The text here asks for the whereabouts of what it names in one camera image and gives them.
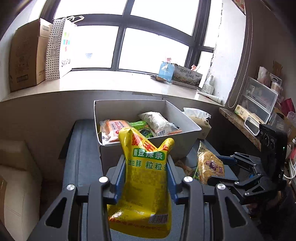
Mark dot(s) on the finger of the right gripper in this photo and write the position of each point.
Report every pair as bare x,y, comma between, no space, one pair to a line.
244,161
233,182

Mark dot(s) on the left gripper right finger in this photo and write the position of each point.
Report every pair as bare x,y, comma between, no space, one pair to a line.
210,212

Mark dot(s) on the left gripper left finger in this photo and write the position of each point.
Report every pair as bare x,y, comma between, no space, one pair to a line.
63,219

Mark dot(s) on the yellow cartoon chips bag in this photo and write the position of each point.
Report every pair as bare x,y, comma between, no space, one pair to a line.
208,165

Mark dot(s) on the yellow green-bean snack bag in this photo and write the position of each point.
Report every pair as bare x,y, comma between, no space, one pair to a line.
144,208

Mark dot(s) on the orange Indian flying cake pack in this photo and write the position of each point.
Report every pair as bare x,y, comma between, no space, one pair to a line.
110,130

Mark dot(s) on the beige rice cracker packet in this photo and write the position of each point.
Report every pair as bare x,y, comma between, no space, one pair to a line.
187,170

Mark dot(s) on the white digital clock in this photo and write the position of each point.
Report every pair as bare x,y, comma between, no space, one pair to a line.
252,125

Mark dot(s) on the clear plastic drawer organizer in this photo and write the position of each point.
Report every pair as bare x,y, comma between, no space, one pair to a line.
258,99

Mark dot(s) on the beige tissue pack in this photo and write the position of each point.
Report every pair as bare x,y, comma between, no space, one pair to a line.
201,118

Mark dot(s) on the beige cardboard box on floor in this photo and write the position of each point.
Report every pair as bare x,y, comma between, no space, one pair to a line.
20,189

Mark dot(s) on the grey cardboard storage box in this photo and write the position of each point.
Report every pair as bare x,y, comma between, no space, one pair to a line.
129,110

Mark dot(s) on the white bottle on sill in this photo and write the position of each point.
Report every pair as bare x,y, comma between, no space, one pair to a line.
208,86

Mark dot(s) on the white rice snack bag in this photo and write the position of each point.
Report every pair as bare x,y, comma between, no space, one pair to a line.
159,125

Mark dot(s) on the printed landscape gift box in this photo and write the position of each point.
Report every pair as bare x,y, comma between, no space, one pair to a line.
176,74

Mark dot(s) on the green seaweed packet in box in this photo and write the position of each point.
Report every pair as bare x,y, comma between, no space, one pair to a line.
143,128

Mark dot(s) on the white Sanfu paper bag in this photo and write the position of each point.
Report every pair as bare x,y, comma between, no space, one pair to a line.
60,50

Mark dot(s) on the brown cardboard box on sill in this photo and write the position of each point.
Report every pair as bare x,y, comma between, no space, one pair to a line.
28,54

